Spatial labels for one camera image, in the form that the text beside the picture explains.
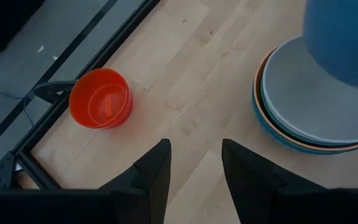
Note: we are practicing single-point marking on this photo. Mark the black rig frame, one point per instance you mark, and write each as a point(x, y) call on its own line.
point(111, 46)

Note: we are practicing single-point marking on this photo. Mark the black corner bracket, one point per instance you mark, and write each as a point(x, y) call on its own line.
point(0, 172)

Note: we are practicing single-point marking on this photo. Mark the light blue bowl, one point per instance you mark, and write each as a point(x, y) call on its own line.
point(262, 124)

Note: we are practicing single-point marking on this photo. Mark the black clamp foot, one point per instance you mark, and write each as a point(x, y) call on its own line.
point(50, 90)

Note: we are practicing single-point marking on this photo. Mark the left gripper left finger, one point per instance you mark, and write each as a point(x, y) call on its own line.
point(154, 174)

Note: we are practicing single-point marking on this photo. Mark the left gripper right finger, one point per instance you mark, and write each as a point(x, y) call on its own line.
point(250, 180)

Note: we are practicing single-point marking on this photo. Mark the small orange cup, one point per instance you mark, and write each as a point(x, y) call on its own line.
point(104, 99)

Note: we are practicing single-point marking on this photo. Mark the dark blue bowl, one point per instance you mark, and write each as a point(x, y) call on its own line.
point(343, 40)

